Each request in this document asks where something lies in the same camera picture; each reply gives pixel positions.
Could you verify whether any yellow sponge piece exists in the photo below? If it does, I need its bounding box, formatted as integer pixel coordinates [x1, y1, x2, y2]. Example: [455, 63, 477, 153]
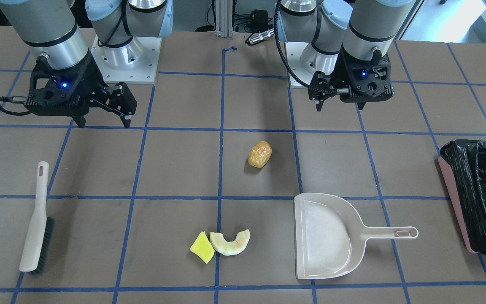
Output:
[189, 231, 216, 264]

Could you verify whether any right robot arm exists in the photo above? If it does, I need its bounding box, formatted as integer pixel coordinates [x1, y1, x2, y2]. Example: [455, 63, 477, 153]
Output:
[0, 0, 174, 128]

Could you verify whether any black power adapter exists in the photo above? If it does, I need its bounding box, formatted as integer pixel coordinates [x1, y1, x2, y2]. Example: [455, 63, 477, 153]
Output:
[249, 9, 269, 32]

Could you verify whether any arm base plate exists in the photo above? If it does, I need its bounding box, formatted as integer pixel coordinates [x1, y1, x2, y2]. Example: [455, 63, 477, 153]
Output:
[91, 36, 162, 84]
[281, 40, 342, 84]

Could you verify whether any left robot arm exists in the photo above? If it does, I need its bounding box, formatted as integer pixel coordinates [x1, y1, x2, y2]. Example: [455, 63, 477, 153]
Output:
[273, 0, 413, 111]

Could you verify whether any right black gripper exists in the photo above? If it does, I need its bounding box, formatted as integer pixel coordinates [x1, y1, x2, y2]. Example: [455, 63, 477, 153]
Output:
[24, 53, 138, 129]

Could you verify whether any orange potato-like lump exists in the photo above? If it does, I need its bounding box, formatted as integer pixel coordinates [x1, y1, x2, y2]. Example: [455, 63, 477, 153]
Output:
[248, 141, 273, 168]

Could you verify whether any pink bin with black bag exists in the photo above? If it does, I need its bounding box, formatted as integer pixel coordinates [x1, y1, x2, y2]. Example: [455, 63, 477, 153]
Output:
[438, 139, 486, 255]

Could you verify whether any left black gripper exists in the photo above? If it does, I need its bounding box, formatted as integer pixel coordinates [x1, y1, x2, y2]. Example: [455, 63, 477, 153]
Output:
[308, 46, 394, 112]

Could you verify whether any beige hand brush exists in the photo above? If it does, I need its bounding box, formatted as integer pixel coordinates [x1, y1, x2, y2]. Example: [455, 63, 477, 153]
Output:
[19, 161, 55, 276]

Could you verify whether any aluminium frame post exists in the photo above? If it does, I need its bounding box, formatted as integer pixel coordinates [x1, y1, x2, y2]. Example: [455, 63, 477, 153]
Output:
[213, 0, 234, 39]

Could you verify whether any beige plastic dustpan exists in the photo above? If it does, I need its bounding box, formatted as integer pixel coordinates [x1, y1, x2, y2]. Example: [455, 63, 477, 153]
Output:
[294, 193, 419, 280]

